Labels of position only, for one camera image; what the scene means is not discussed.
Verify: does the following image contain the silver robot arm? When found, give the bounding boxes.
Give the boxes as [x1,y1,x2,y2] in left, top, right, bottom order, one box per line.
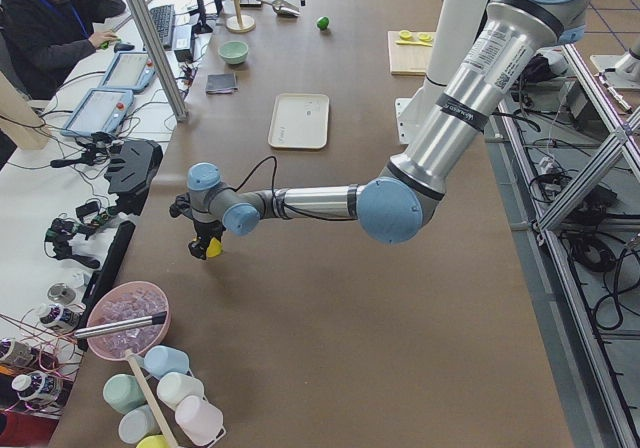
[170,0,591,259]

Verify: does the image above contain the far teach pendant tablet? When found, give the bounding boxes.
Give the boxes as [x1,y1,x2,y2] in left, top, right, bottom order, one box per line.
[99,51,156,93]

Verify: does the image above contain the seated person in black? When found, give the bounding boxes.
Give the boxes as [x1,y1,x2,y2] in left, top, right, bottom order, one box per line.
[1,0,126,100]

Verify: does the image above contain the green cup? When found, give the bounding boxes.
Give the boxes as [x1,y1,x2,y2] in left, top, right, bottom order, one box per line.
[102,374,146,415]

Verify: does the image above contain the grey-blue cup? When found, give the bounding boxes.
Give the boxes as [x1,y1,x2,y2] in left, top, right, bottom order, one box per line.
[118,405,161,444]

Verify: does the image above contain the near teach pendant tablet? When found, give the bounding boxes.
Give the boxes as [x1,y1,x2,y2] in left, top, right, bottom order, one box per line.
[60,87,134,138]

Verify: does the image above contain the grey folded cloth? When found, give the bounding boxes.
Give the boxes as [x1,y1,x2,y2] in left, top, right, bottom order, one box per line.
[205,73,238,95]

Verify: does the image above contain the teach pendant tablet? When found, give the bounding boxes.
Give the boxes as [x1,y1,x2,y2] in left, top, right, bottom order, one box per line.
[60,87,134,138]
[99,51,156,93]

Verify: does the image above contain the white rectangular tray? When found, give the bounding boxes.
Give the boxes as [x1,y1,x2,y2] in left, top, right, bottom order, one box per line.
[267,93,330,150]

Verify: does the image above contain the yellow plastic knife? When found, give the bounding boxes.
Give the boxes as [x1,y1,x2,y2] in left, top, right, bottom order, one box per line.
[394,40,433,47]

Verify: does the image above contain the pink bowl with ice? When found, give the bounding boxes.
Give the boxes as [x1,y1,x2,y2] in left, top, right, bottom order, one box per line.
[86,281,171,361]

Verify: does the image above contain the aluminium truss frame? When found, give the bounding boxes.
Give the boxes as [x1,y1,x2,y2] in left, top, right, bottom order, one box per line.
[486,32,639,447]

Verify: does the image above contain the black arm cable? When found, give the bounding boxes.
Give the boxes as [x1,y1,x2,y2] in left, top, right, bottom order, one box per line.
[234,155,361,219]

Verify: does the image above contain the metal scoop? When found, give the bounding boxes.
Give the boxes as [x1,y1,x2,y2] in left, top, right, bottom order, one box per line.
[259,0,300,18]

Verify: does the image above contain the bamboo cutting board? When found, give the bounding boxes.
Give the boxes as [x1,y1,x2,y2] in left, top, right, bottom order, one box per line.
[387,30,435,76]

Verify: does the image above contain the black flat bar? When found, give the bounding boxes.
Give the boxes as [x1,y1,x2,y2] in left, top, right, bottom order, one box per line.
[82,221,136,312]

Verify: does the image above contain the green lime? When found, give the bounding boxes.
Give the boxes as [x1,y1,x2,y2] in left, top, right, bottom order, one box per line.
[316,16,329,31]

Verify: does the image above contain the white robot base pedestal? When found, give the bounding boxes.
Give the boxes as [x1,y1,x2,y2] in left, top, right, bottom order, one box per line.
[396,0,489,145]

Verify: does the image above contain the black metal bracket stand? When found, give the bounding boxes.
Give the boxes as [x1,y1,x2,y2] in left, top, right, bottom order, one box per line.
[104,139,163,215]

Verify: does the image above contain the black keyboard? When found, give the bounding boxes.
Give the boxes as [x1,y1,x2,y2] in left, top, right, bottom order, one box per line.
[149,4,175,49]

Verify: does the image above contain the yellow lemon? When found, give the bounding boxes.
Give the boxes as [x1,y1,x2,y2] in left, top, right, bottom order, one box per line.
[205,237,223,259]

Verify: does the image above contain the white cup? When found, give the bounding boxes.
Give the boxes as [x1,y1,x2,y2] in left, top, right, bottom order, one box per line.
[156,372,205,410]

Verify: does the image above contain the light blue cup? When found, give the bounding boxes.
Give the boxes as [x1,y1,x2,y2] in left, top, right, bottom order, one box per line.
[143,345,190,380]

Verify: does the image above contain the metal tongs handle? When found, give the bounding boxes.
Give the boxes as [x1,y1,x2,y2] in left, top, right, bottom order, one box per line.
[74,311,168,340]

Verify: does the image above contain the pale green bowl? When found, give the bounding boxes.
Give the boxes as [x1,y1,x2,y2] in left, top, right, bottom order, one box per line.
[218,40,249,66]

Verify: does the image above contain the aluminium frame post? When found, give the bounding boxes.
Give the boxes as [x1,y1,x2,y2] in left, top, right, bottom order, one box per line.
[126,0,188,122]

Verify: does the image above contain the wooden rack handle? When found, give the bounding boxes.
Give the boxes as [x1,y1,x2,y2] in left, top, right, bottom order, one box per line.
[125,349,179,448]

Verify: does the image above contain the wooden cup tree stand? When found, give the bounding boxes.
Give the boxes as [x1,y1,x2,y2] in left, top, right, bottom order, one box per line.
[226,0,255,34]

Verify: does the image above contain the yellow cup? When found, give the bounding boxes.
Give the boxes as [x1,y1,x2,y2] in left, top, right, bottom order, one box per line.
[136,434,169,448]

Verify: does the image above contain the pink cup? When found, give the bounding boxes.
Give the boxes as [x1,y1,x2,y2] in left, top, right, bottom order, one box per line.
[175,396,225,446]

